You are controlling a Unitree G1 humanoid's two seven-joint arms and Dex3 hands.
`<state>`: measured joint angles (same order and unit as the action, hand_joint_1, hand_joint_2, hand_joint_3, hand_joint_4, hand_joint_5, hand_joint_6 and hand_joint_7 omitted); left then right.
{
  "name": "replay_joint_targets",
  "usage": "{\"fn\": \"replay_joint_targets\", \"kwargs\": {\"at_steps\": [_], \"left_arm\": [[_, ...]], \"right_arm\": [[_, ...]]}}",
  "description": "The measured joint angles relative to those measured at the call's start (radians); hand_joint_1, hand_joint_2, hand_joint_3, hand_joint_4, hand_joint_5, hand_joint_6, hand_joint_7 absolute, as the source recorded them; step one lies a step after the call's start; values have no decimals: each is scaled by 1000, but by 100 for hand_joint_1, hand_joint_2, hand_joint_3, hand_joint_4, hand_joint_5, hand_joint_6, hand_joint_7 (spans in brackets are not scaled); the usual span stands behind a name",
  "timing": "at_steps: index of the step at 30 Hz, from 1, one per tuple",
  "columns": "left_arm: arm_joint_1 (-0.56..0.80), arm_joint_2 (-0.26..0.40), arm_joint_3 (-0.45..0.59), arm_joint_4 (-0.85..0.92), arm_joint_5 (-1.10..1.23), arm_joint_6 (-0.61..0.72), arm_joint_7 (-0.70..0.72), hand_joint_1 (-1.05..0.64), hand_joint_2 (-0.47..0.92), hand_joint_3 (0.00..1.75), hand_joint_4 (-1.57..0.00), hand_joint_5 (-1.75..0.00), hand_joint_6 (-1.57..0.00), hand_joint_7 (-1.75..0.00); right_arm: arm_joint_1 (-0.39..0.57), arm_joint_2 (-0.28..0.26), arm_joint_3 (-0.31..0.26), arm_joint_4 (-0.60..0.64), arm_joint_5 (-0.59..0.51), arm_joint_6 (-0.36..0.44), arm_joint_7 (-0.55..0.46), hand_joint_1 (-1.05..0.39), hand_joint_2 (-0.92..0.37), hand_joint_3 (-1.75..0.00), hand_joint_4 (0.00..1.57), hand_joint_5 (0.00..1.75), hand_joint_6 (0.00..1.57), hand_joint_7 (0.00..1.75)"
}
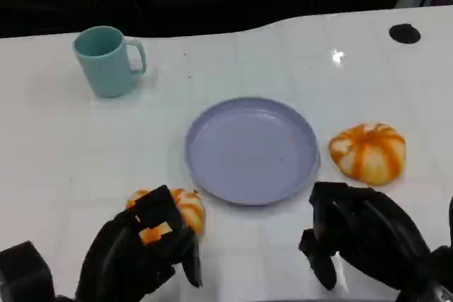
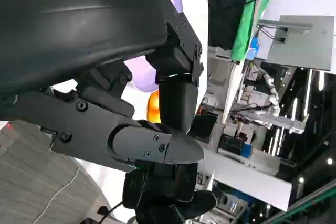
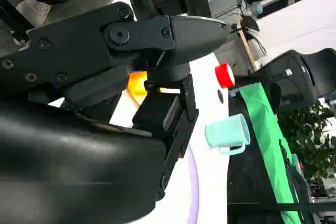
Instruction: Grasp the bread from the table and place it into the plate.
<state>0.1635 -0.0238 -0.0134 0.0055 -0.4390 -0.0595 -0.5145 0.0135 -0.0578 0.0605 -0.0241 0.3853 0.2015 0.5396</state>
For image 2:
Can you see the grey metal cabinet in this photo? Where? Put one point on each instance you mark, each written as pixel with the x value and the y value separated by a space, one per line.
pixel 302 45

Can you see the lilac plate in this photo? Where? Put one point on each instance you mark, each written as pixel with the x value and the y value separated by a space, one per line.
pixel 143 75

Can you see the silver metal rail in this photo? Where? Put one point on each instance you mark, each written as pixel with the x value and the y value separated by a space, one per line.
pixel 275 120

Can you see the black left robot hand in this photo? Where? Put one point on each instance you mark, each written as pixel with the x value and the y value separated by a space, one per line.
pixel 78 24

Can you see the blue box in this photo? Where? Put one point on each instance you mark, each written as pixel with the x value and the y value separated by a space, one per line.
pixel 253 49

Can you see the orange toy bread roll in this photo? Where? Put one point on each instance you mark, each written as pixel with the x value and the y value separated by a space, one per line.
pixel 153 108

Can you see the white desk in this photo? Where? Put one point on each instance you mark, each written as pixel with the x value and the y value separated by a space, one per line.
pixel 244 176

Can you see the green cloth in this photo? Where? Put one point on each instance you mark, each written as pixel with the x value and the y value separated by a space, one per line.
pixel 248 24

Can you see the black cloth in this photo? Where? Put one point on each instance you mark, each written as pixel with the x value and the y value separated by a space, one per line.
pixel 223 11

